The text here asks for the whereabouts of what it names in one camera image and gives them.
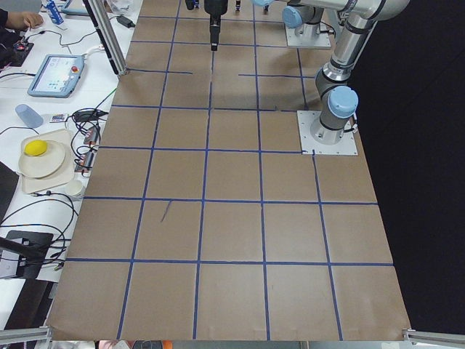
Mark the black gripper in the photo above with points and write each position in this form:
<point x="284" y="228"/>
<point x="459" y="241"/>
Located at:
<point x="215" y="8"/>

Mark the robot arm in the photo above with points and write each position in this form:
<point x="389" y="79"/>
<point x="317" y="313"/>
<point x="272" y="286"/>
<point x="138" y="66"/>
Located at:
<point x="340" y="101"/>
<point x="304" y="19"/>

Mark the black monitor stand base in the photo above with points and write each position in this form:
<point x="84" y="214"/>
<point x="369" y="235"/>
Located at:
<point x="23" y="253"/>

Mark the black power adapter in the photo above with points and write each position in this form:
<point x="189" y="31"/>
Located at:
<point x="124" y="21"/>

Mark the teach pendant tablet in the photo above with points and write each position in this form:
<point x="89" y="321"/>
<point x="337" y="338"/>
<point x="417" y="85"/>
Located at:
<point x="58" y="76"/>

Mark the orange usb hub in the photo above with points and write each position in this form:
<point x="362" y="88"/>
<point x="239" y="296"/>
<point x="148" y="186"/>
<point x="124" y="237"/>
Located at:
<point x="92" y="136"/>
<point x="84" y="162"/>

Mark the blue plastic cup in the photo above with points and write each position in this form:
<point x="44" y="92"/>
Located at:
<point x="29" y="116"/>

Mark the beige tray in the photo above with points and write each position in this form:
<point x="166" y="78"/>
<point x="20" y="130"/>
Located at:
<point x="62" y="176"/>

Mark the white paper cup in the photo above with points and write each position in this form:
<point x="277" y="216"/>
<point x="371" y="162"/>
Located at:
<point x="75" y="189"/>

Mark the yellow lemon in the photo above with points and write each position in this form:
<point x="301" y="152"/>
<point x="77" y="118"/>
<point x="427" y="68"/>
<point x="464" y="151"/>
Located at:
<point x="35" y="148"/>

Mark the beige plate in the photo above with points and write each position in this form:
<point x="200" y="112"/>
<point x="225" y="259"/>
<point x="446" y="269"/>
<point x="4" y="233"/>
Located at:
<point x="44" y="165"/>

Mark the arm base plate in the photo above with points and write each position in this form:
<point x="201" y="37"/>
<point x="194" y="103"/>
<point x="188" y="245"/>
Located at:
<point x="308" y="36"/>
<point x="315" y="139"/>

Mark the aluminium frame post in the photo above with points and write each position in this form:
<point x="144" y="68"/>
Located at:
<point x="104" y="29"/>

